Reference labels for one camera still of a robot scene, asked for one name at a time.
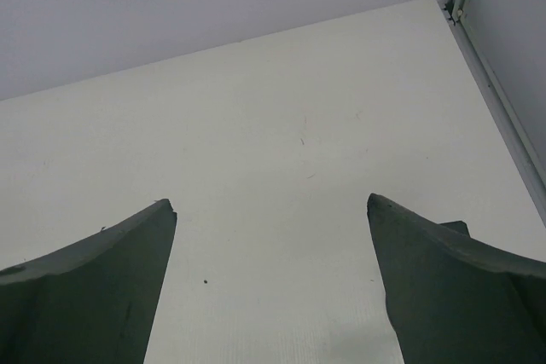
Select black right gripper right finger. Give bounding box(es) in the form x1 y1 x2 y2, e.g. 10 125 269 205
367 194 545 363

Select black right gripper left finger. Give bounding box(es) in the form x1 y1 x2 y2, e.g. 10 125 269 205
1 199 177 363

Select aluminium right frame post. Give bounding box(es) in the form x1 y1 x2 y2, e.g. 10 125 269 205
443 0 545 217

